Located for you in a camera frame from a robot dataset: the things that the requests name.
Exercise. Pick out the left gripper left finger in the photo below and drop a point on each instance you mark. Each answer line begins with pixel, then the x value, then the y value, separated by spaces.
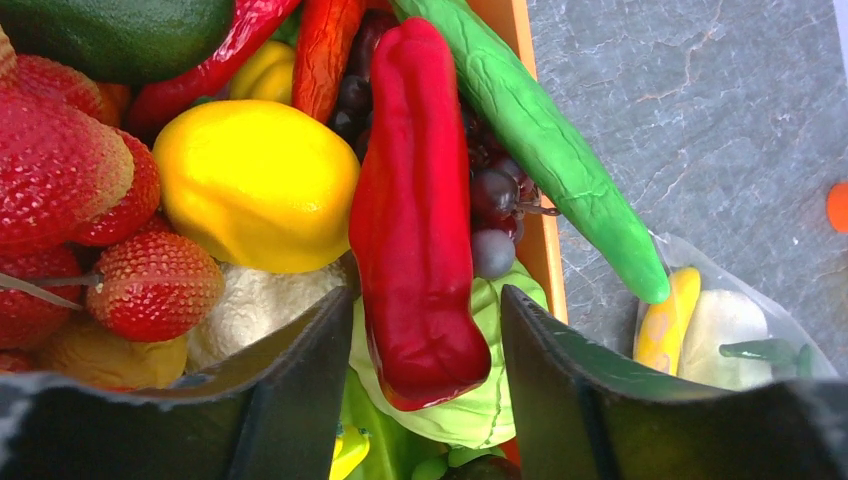
pixel 269 412

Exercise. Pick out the clear zip top bag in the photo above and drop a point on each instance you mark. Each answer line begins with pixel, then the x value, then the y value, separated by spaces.
pixel 730 311

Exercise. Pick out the yellow bell pepper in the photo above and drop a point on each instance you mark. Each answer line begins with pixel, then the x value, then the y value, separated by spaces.
pixel 258 184

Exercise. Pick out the green zucchini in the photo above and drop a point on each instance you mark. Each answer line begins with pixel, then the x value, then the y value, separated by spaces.
pixel 528 123

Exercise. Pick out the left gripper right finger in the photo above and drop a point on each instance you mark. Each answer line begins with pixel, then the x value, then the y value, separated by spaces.
pixel 583 411

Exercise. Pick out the red strawberries bunch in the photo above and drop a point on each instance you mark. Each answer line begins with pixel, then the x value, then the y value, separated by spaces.
pixel 80 234

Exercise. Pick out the green cucumber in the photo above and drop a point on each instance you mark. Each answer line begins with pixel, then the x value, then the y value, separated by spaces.
pixel 777 352

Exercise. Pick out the dark eggplant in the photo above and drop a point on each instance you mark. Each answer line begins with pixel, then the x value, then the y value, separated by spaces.
pixel 486 467

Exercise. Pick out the orange round cap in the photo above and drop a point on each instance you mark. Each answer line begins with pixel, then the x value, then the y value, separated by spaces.
pixel 836 207

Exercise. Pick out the yellow banana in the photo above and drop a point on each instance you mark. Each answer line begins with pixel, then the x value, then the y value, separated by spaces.
pixel 352 445
pixel 660 336

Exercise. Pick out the white cauliflower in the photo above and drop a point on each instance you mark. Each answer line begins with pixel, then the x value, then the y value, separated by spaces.
pixel 255 304

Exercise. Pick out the green avocado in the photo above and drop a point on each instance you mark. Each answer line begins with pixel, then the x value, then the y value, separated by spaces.
pixel 127 42

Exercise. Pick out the dark grape bunch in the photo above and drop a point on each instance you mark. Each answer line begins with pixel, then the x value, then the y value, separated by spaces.
pixel 501 193

